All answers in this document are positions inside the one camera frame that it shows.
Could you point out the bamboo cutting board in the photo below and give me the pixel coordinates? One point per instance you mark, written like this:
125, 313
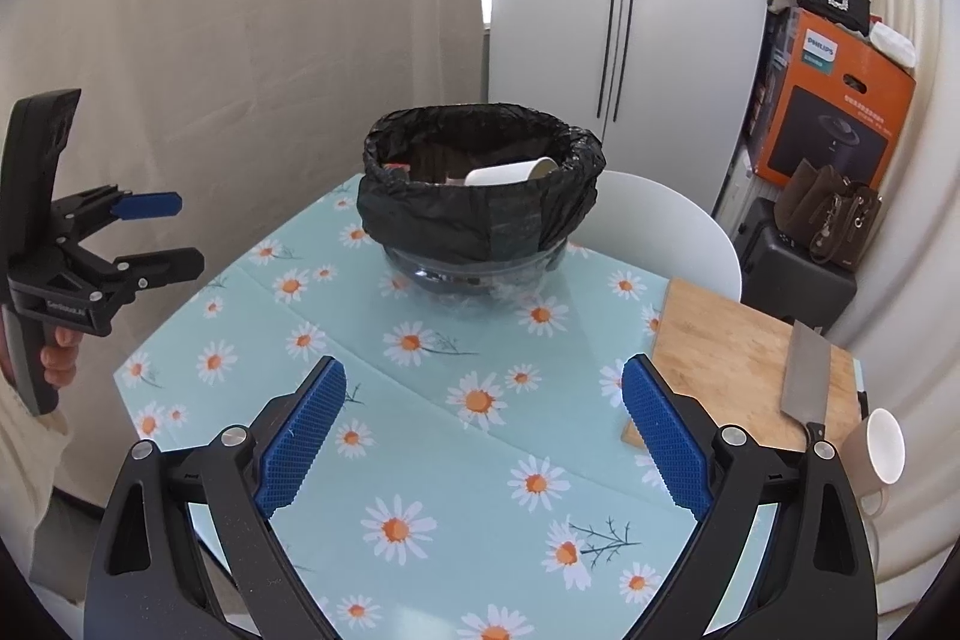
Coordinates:
730, 358

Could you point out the brown leather handbag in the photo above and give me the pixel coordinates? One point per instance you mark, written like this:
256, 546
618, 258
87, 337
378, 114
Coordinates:
829, 215

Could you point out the orange Philips appliance box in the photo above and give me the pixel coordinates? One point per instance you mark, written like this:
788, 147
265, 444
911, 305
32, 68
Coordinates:
825, 97

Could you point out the white paper cup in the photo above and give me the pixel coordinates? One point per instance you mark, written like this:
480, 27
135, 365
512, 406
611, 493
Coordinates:
510, 174

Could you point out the beige ceramic mug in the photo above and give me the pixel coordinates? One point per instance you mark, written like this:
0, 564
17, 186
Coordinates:
874, 457

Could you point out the daisy print blue tablecloth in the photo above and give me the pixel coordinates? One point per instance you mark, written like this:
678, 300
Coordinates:
476, 483

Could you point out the white chair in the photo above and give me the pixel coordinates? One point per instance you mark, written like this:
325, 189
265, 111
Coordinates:
644, 223

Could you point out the right gripper black blue-padded left finger own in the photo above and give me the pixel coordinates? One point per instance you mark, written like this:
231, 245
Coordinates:
148, 578

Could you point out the white small pouch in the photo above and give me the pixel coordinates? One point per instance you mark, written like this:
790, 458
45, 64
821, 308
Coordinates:
894, 45

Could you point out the trash bin with black bag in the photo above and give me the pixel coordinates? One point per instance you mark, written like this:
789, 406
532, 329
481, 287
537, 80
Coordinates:
475, 240

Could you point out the black storage box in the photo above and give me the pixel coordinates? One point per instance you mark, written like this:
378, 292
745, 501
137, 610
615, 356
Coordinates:
781, 280

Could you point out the person's left hand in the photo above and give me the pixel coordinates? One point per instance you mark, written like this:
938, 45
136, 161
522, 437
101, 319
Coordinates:
58, 358

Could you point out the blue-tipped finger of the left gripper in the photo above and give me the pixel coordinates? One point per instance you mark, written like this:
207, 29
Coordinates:
146, 205

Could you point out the right gripper black blue-padded right finger own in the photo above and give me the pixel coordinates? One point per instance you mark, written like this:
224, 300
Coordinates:
815, 578

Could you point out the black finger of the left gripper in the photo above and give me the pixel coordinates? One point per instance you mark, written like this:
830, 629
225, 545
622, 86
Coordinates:
157, 269

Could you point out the beige curtain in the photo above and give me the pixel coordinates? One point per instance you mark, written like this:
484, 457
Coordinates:
251, 109

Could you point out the steel cleaver black handle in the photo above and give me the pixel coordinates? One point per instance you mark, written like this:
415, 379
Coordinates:
804, 392

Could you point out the white tall cabinet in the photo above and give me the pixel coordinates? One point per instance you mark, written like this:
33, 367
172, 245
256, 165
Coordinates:
663, 83

